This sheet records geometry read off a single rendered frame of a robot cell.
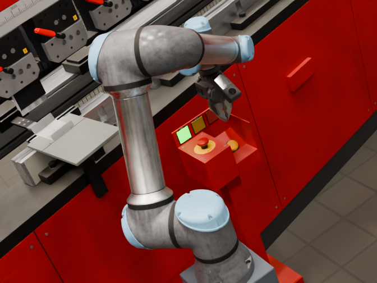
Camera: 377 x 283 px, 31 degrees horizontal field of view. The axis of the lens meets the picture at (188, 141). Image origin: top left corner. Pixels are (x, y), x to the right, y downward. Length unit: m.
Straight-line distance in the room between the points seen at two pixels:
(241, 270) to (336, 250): 1.19
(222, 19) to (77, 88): 0.60
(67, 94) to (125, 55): 0.98
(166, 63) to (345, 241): 1.53
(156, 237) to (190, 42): 0.47
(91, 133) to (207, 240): 0.62
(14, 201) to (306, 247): 1.26
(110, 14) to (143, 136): 0.73
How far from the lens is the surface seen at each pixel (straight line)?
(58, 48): 2.17
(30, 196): 2.19
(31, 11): 2.11
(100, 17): 2.25
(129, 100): 1.61
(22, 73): 2.11
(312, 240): 2.93
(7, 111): 2.37
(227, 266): 1.69
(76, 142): 2.08
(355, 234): 2.91
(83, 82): 2.57
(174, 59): 1.56
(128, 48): 1.57
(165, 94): 2.40
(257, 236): 2.49
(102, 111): 2.34
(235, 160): 2.24
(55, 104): 2.52
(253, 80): 2.64
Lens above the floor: 1.98
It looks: 32 degrees down
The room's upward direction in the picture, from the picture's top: 21 degrees counter-clockwise
